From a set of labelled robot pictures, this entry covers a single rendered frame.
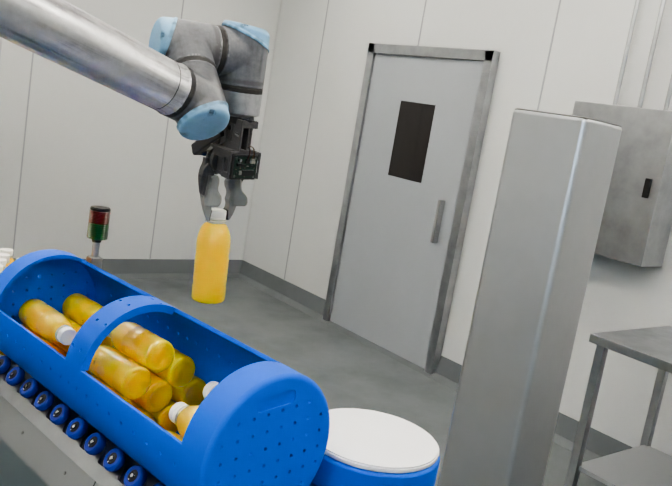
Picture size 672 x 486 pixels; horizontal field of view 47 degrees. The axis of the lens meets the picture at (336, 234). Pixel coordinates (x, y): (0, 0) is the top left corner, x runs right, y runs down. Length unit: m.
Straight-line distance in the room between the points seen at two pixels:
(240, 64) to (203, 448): 0.67
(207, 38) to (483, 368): 0.95
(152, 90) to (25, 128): 5.04
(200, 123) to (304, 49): 5.50
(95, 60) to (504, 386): 0.80
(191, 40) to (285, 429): 0.69
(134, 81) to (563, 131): 0.79
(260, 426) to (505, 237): 0.80
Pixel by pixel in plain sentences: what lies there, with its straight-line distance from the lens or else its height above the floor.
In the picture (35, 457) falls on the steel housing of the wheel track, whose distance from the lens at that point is 1.79.
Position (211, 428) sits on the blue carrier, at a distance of 1.25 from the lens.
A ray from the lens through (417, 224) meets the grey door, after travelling 5.45.
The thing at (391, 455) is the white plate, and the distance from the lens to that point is 1.56.
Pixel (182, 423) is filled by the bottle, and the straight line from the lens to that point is 1.39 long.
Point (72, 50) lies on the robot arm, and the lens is 1.16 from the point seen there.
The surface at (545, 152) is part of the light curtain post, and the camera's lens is 0.57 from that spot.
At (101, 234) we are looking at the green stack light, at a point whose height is 1.18.
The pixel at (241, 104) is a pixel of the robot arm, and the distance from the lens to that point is 1.44.
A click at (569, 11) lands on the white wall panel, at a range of 4.95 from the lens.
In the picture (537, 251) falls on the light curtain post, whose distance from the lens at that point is 0.57.
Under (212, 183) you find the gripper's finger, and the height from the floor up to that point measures 1.50.
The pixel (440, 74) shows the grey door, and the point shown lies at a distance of 5.45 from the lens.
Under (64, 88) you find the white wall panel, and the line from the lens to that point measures 6.33.
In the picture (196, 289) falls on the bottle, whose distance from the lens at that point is 1.56.
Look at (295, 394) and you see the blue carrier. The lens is 1.33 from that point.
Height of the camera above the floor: 1.68
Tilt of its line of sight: 9 degrees down
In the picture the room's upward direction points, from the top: 10 degrees clockwise
